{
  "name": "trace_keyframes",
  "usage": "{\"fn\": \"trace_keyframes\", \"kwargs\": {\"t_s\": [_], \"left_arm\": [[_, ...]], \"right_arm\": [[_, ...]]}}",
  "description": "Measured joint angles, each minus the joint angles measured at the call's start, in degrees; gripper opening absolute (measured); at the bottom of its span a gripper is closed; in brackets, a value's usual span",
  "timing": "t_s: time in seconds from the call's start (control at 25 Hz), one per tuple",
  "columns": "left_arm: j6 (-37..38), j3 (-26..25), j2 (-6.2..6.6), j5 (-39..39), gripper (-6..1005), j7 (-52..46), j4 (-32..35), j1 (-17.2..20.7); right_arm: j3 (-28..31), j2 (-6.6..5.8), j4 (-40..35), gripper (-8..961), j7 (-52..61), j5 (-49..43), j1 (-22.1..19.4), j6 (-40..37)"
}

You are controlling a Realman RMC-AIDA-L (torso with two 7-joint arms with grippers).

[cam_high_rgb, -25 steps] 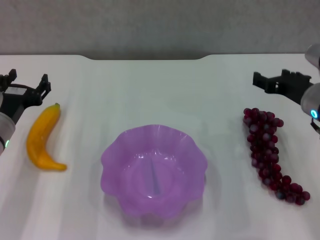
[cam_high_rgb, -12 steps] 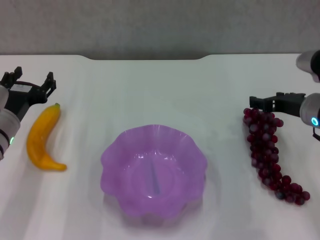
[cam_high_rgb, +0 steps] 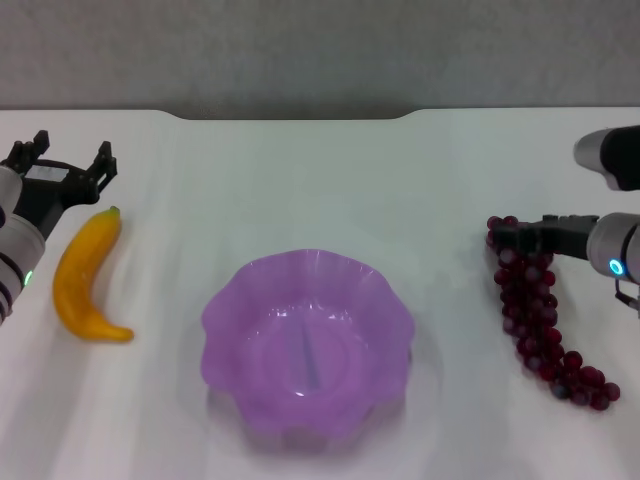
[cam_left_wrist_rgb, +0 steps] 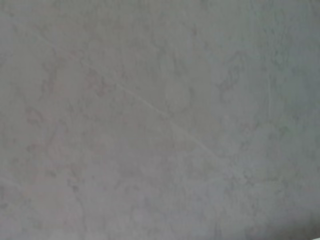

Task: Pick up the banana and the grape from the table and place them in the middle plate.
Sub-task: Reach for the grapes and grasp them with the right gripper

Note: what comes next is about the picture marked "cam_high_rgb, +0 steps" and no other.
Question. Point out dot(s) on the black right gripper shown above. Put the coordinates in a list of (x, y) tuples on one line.
[(565, 237)]

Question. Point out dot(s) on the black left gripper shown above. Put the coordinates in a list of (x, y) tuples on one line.
[(55, 192)]

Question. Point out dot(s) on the dark red grape bunch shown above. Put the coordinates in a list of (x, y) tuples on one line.
[(537, 325)]

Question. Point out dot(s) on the yellow plastic banana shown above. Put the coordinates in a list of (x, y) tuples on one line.
[(82, 270)]

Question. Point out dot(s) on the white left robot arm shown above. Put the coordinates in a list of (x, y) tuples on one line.
[(17, 260)]

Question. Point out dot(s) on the purple wavy plastic bowl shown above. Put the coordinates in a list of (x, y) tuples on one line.
[(305, 350)]

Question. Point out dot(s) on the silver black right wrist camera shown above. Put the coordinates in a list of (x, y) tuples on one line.
[(612, 152)]

